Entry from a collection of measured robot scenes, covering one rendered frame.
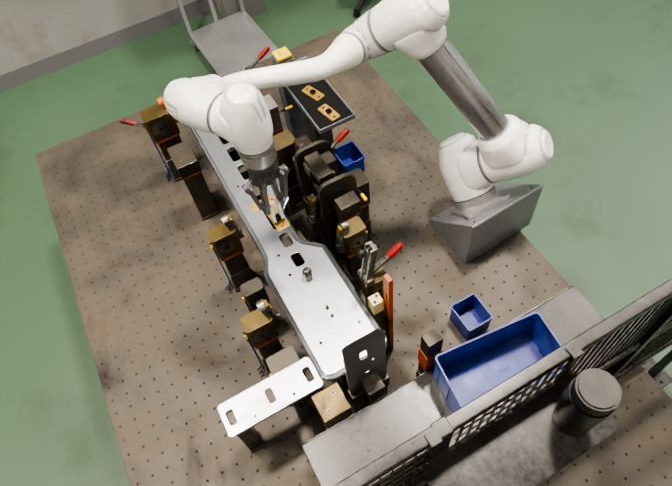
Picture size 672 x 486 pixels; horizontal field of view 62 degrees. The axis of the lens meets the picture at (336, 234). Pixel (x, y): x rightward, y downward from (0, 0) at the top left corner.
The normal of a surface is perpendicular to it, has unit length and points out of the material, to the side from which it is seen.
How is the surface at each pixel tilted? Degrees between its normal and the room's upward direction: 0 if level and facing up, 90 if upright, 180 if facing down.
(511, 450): 0
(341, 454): 0
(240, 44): 0
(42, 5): 90
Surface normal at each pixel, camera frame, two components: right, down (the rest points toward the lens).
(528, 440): -0.09, -0.55
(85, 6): 0.47, 0.72
